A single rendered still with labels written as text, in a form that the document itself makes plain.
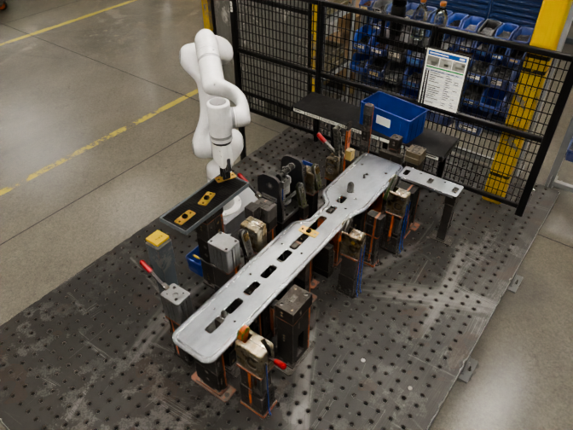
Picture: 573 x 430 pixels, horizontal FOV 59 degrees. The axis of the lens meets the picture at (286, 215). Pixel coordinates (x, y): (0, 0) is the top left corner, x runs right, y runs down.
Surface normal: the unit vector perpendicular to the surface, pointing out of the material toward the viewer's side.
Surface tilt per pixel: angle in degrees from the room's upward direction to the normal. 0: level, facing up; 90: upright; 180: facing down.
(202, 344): 0
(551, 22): 87
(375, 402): 0
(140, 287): 0
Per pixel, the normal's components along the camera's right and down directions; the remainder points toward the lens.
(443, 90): -0.58, 0.53
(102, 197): 0.00, -0.76
